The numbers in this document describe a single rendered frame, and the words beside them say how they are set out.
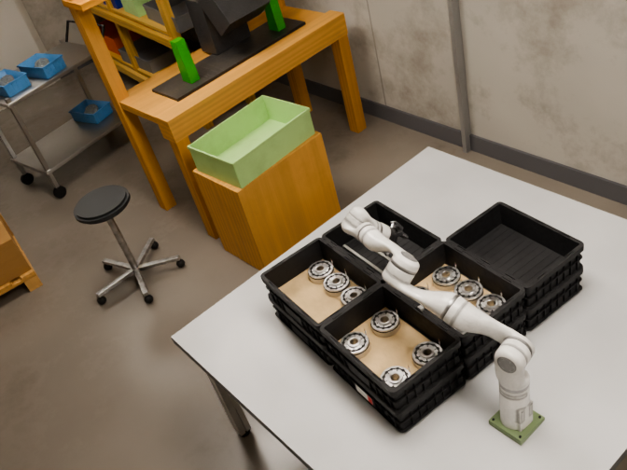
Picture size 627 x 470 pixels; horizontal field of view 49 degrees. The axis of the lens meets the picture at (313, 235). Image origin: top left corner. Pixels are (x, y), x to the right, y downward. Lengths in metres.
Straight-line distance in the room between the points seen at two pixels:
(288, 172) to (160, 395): 1.41
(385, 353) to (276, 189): 1.75
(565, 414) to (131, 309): 2.73
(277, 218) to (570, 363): 2.06
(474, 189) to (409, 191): 0.30
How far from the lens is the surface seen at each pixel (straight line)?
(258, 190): 3.84
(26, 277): 4.82
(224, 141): 4.13
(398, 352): 2.40
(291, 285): 2.74
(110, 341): 4.17
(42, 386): 4.18
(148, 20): 5.91
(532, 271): 2.63
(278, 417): 2.50
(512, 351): 2.09
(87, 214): 4.11
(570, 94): 4.07
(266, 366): 2.67
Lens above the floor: 2.65
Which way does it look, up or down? 38 degrees down
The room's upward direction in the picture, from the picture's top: 16 degrees counter-clockwise
